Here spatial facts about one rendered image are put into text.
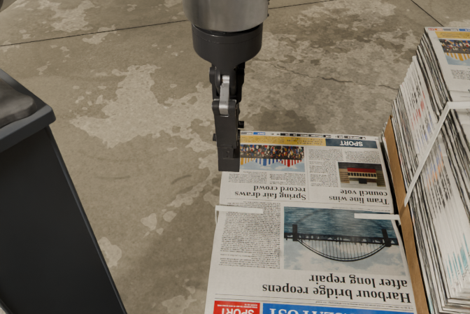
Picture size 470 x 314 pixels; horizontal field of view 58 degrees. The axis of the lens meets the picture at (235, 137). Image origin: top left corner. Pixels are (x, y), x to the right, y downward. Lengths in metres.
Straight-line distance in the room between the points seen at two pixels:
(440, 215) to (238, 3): 0.34
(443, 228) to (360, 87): 1.83
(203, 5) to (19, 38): 2.57
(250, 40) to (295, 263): 0.34
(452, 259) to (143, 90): 1.94
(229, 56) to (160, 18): 2.46
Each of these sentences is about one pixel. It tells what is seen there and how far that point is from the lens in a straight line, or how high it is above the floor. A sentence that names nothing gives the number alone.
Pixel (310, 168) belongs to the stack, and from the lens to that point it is 0.75.
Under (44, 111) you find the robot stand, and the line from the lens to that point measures 0.64.
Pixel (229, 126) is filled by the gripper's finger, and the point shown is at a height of 1.05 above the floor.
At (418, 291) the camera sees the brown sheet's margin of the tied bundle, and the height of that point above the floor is 0.86.
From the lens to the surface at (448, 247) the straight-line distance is 0.55.
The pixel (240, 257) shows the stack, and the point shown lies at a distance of 0.64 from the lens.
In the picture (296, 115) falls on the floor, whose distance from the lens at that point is 2.11.
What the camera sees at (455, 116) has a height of 1.05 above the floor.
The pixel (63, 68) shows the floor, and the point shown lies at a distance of 2.57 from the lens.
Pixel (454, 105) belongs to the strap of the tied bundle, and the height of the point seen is 1.06.
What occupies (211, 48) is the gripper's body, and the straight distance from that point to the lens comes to 0.44.
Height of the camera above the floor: 1.38
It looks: 45 degrees down
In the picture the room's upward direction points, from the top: straight up
